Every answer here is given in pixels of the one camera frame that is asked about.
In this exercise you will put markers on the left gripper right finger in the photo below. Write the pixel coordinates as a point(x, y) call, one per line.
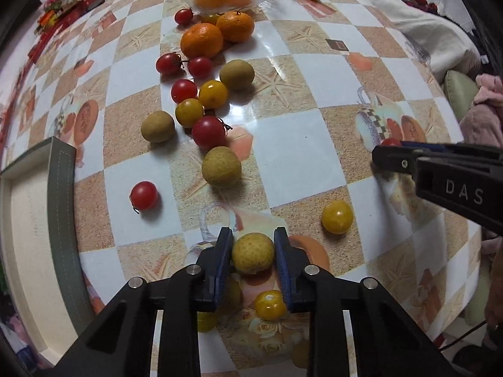
point(290, 263)

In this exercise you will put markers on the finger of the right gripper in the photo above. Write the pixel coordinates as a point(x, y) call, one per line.
point(402, 158)

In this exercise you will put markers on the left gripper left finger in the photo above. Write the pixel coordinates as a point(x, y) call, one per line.
point(215, 263)

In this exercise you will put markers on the small red cherry tomato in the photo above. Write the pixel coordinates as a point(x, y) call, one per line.
point(391, 142)

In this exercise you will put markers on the brown longan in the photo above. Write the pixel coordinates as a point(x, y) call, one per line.
point(158, 127)
point(237, 75)
point(253, 253)
point(221, 167)

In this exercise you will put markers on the yellow cherry tomato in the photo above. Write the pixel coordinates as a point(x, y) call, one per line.
point(337, 217)
point(269, 305)
point(189, 111)
point(213, 94)

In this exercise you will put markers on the lone red cherry tomato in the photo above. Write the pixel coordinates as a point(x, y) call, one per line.
point(143, 196)

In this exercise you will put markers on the pink fluffy cloth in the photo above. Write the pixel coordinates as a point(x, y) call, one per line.
point(482, 124)

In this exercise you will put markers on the near left yellow tomato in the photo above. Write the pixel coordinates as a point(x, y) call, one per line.
point(206, 321)

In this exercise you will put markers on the large red cherry tomato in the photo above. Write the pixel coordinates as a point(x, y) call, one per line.
point(209, 132)

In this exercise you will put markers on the white quilted cushion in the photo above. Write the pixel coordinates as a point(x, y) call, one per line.
point(445, 37)

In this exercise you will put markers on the green cream cardboard tray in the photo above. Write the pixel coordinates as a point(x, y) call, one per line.
point(39, 248)

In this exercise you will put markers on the middle red cherry tomato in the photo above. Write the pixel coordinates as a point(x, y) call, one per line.
point(182, 90)

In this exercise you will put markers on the red tomato beside mandarin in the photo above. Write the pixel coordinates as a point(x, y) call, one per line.
point(200, 67)

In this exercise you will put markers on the left red cherry tomato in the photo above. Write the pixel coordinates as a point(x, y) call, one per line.
point(169, 64)

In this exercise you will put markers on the rear orange mandarin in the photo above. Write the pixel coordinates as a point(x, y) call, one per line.
point(236, 26)

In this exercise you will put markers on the orange mandarin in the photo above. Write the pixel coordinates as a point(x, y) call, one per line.
point(202, 40)
point(236, 26)

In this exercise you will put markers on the front orange mandarin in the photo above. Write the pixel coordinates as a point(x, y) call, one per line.
point(202, 40)

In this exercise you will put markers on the top red cherry tomato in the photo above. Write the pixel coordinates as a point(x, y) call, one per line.
point(184, 17)

